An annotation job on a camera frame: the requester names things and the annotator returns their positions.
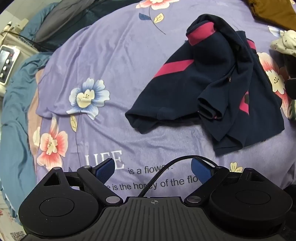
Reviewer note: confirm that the grey cloth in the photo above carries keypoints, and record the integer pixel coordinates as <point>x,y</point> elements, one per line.
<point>60,18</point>

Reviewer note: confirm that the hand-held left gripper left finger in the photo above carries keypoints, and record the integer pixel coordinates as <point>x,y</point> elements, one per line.
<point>105,170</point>

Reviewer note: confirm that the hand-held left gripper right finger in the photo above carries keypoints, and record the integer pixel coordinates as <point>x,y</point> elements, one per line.
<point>201,170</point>

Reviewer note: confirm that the navy shirt with pink stripes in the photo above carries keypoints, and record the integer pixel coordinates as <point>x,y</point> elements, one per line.
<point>208,83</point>

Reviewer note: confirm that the white dotted cloth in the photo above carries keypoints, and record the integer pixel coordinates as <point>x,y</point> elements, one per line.
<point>286,41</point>

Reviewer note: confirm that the brown garment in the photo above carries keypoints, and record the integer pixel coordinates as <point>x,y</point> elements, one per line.
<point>272,11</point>

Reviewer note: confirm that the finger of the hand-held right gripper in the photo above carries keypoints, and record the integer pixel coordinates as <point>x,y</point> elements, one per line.
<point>291,89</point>

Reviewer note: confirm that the blue quilt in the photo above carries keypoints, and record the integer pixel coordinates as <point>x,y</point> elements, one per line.
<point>16,129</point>

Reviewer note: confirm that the purple floral bedsheet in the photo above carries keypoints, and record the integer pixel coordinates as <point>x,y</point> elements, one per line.
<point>111,69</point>

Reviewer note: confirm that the white appliance with buttons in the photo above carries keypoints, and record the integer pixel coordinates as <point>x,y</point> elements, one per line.
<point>7,62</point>

